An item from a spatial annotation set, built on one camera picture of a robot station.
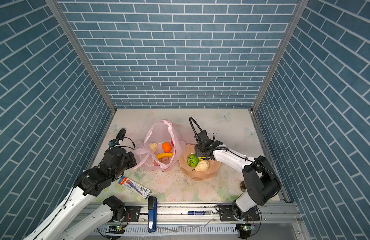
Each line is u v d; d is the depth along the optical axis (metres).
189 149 0.94
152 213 0.71
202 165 0.84
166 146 0.94
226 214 0.73
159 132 0.90
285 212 0.76
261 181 0.44
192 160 0.86
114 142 0.64
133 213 0.74
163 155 0.93
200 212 0.74
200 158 0.87
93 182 0.47
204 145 0.69
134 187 0.81
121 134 1.02
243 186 0.81
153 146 0.93
